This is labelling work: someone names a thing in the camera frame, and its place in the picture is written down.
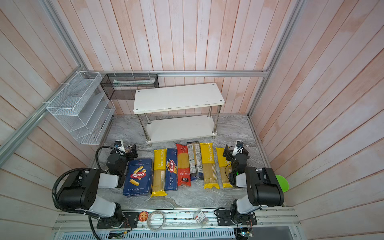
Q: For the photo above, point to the white wire mesh organizer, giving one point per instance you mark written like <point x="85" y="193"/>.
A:
<point x="81" y="110"/>

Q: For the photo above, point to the yellow pastatime spaghetti bag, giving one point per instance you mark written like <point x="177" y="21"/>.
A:
<point x="159" y="173"/>
<point x="225" y="168"/>
<point x="209" y="166"/>

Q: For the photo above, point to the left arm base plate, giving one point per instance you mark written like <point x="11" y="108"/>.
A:
<point x="126" y="220"/>

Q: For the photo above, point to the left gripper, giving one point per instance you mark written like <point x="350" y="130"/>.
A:
<point x="130" y="151"/>

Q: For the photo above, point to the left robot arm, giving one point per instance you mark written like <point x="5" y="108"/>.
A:
<point x="76" y="191"/>

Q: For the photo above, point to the blue Barilla spaghetti box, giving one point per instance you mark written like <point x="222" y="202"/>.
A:
<point x="171" y="179"/>

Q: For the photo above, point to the clear blue spaghetti bag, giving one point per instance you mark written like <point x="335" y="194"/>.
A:
<point x="195" y="160"/>

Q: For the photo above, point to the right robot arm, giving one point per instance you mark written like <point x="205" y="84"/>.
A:
<point x="262" y="185"/>

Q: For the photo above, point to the blue Barilla rigatoni box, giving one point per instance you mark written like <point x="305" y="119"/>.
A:
<point x="139" y="178"/>

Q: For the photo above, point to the white two-tier shelf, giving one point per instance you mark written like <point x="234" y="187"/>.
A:
<point x="150" y="101"/>

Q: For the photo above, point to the red spaghetti bag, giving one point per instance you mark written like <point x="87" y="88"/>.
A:
<point x="184" y="175"/>

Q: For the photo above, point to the red round sticker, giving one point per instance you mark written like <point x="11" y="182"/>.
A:
<point x="143" y="216"/>

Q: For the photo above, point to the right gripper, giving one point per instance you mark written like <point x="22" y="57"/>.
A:
<point x="233" y="153"/>

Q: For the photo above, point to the green round object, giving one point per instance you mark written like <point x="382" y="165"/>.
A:
<point x="283" y="182"/>

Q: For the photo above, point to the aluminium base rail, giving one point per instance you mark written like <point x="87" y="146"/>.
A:
<point x="183" y="219"/>

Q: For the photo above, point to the black wire mesh basket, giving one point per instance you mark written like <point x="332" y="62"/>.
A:
<point x="123" y="87"/>

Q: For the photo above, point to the small clear plastic box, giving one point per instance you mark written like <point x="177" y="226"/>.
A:
<point x="200" y="218"/>

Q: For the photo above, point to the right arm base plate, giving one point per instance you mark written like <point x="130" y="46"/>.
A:
<point x="230" y="218"/>

